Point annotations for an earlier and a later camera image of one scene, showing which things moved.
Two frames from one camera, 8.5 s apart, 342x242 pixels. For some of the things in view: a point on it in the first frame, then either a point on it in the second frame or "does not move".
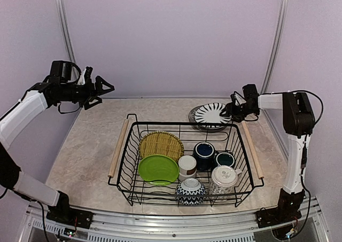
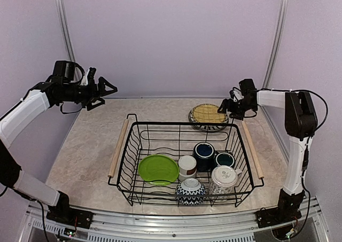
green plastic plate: (158, 170) does not move
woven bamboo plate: (161, 142) → (208, 113)
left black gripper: (98, 90) does not move
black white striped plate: (210, 113) → (206, 127)
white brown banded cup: (187, 167) does not move
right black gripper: (231, 110) does not move
